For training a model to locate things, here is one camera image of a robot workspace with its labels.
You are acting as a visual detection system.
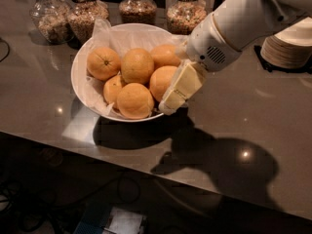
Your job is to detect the black cables on floor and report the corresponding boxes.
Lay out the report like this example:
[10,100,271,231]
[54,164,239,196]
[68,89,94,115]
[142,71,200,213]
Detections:
[0,168,142,234]

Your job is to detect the black cable on table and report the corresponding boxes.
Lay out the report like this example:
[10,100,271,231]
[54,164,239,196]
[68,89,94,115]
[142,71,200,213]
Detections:
[0,36,11,63]

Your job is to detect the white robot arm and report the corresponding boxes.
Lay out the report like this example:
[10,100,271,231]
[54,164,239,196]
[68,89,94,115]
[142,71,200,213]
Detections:
[159,0,312,115]

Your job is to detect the orange at back right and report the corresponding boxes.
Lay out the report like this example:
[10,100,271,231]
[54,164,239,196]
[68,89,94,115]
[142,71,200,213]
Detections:
[150,44,180,69]

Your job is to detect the orange at centre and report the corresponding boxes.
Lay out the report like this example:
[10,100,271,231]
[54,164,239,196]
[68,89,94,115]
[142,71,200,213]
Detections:
[121,48,154,84]

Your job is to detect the white paper bowl liner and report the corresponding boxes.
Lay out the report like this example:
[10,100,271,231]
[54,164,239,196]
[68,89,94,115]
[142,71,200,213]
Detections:
[83,18,191,120]

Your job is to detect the white ceramic bowl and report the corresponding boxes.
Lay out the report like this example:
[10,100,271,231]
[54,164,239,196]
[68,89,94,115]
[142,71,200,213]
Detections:
[70,22,196,124]

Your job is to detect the glass cereal jar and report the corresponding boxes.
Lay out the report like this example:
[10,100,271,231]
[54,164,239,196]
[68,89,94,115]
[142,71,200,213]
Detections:
[119,0,157,24]
[67,0,109,44]
[29,0,74,44]
[166,0,208,35]

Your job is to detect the far left glass cereal jar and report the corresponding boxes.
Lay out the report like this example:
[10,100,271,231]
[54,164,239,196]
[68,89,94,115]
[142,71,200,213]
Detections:
[29,0,74,44]

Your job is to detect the small orange at lower left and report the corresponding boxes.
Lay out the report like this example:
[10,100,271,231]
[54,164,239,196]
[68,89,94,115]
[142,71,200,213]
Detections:
[103,74,127,109]

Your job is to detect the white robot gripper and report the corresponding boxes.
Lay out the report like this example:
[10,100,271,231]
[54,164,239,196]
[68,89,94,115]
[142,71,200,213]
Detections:
[159,13,241,115]

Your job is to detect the large orange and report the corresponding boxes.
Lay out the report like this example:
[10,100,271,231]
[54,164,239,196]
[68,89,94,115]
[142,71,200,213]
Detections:
[149,65,177,102]

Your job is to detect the orange at front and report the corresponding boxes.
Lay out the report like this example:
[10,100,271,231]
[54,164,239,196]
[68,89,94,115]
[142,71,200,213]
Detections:
[117,83,154,120]

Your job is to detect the black mat under plates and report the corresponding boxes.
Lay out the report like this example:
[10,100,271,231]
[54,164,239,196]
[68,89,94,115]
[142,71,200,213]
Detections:
[253,45,312,74]

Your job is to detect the orange at back left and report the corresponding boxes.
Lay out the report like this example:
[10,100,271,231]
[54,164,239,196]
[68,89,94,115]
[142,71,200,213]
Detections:
[87,47,121,81]

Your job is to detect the stack of white plates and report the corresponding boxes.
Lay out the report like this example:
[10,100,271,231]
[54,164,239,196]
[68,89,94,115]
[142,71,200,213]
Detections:
[260,17,312,69]

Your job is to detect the blue and white box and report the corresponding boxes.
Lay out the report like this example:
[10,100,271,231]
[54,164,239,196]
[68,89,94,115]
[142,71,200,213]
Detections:
[73,202,147,234]

